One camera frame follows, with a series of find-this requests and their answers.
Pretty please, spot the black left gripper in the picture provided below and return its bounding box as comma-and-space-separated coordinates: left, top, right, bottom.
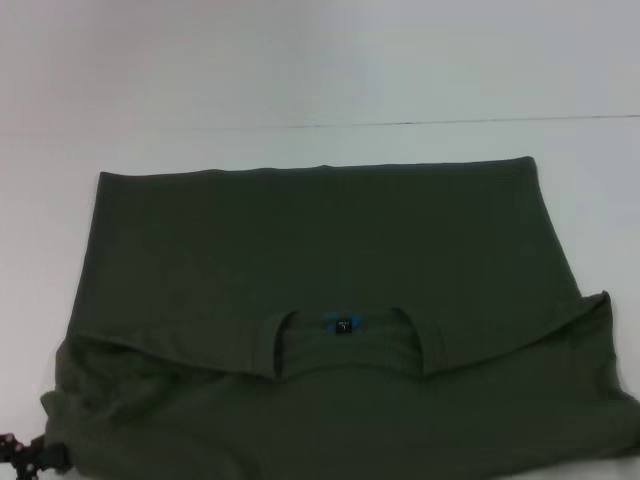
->
0, 431, 70, 480

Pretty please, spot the dark green FREE! t-shirt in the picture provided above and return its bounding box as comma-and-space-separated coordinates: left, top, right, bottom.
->
39, 155, 640, 480

